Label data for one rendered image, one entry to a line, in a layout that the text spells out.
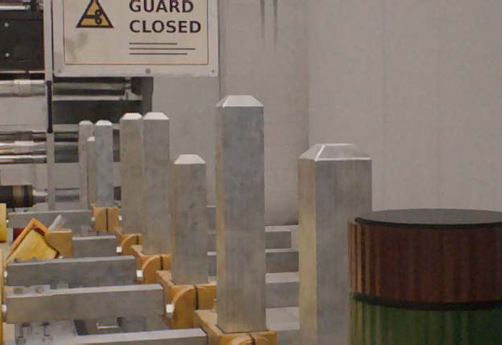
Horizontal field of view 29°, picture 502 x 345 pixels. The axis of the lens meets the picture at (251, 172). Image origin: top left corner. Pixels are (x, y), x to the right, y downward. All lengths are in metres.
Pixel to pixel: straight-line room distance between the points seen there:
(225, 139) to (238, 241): 0.08
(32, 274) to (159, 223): 0.18
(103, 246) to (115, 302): 0.50
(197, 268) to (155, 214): 0.25
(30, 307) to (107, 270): 0.27
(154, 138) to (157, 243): 0.14
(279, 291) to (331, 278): 0.56
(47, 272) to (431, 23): 5.74
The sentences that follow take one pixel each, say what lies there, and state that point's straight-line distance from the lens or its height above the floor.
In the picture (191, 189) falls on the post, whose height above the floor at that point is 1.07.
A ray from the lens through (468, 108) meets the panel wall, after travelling 6.38.
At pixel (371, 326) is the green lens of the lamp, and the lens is 0.32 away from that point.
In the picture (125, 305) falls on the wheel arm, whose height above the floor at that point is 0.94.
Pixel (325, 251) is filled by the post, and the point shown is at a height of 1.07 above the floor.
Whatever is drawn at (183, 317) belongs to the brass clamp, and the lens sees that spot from 1.04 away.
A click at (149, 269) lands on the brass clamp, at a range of 1.28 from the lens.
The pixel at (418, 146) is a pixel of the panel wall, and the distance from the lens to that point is 7.11.
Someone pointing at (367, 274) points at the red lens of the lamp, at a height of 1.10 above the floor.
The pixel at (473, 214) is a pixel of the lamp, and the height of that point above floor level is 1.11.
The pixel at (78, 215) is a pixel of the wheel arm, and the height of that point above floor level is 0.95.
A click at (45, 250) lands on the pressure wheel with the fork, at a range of 1.58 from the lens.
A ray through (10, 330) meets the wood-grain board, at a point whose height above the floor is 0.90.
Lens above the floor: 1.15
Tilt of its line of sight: 3 degrees down
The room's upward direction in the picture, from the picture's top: 1 degrees counter-clockwise
